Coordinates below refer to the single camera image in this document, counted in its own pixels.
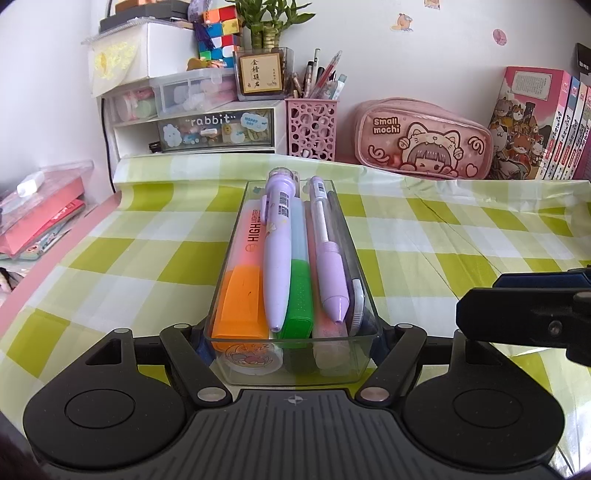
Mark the small wooden box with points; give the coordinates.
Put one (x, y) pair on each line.
(129, 4)

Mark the colourful cube puzzle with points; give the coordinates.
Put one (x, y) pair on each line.
(221, 32)

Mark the white storage box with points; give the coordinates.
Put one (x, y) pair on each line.
(171, 50)

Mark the pink pencil case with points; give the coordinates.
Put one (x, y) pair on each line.
(415, 138)

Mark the dark photo print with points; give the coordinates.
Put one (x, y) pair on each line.
(584, 60)

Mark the yellow animal wall sticker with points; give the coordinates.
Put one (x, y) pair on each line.
(432, 3)

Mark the purple sachet with tassel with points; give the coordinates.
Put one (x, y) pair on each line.
(198, 9)

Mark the orange animal wall sticker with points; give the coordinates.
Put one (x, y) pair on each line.
(401, 22)

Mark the colourful cartoon book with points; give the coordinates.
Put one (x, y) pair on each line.
(55, 235)

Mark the small brown figurine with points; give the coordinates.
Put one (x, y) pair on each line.
(203, 63)

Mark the grey case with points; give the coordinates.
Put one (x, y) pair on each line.
(138, 23)

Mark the pink pen holder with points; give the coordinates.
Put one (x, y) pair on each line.
(309, 129)

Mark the green highlighter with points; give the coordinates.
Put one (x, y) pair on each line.
(300, 295)

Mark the green checked tablecloth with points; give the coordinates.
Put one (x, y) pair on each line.
(138, 258)

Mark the white charger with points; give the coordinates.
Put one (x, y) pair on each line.
(31, 183)

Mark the lucky bamboo in glass vase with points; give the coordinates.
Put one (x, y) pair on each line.
(263, 74)

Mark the pink book slipcase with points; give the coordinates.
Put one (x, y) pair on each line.
(512, 129)

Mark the clear plastic tray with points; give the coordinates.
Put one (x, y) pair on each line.
(341, 370)

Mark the bunch of pens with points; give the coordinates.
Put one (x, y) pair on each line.
(318, 76)

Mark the purple mechanical pencil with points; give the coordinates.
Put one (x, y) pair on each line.
(332, 277)

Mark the fat purple pen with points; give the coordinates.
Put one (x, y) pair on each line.
(277, 258)

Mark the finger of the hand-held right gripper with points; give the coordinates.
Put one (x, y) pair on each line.
(531, 280)
(508, 314)

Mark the pink round wall sticker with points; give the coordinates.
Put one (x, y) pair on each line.
(499, 37)

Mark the white drawer organiser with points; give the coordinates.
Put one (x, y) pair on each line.
(134, 141)

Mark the clear small drawer box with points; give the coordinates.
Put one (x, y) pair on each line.
(194, 94)

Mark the orange highlighter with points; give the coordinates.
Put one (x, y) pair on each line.
(240, 300)

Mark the white green glue stick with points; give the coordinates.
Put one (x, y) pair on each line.
(249, 357)

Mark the clear box with pastel items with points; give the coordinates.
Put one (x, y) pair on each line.
(134, 106)

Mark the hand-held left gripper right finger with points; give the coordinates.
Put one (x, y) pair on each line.
(401, 350)

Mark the pink highlighter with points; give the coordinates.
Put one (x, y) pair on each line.
(330, 350)

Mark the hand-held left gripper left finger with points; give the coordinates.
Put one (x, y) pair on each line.
(182, 347)

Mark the black binder clip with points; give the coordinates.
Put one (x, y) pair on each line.
(155, 146)

